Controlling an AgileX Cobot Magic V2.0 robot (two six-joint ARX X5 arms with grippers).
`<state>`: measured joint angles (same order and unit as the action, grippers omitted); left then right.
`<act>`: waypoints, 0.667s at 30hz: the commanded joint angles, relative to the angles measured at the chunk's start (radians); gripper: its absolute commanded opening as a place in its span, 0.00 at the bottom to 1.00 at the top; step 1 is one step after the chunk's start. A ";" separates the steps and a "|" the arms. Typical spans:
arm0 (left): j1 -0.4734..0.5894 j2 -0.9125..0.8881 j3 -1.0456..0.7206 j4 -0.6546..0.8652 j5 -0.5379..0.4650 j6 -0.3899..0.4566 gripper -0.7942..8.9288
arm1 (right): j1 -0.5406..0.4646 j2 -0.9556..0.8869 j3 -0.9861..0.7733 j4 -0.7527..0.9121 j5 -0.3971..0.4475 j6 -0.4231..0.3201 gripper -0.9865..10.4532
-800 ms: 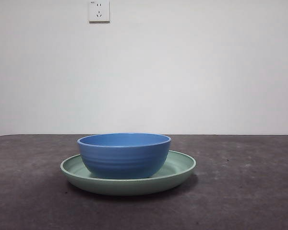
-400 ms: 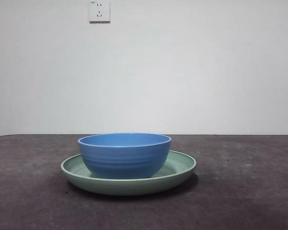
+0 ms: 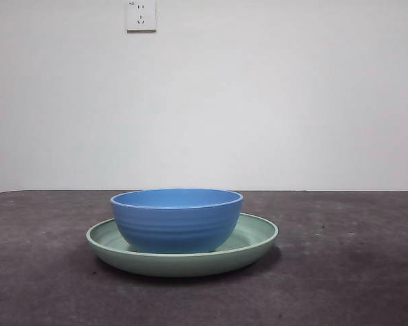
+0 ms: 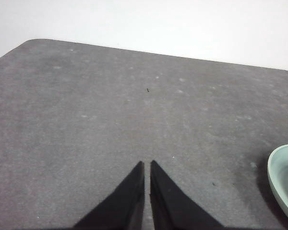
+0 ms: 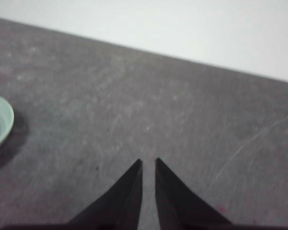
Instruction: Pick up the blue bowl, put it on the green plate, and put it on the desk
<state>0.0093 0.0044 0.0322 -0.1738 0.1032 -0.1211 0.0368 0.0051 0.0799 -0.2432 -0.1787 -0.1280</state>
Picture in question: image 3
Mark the white wall socket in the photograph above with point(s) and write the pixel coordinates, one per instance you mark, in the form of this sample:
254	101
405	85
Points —
141	15

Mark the blue ribbed bowl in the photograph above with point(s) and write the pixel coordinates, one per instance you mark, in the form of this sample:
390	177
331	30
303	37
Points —
177	227

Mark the green round plate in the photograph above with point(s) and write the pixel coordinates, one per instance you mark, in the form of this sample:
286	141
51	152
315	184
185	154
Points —
180	265

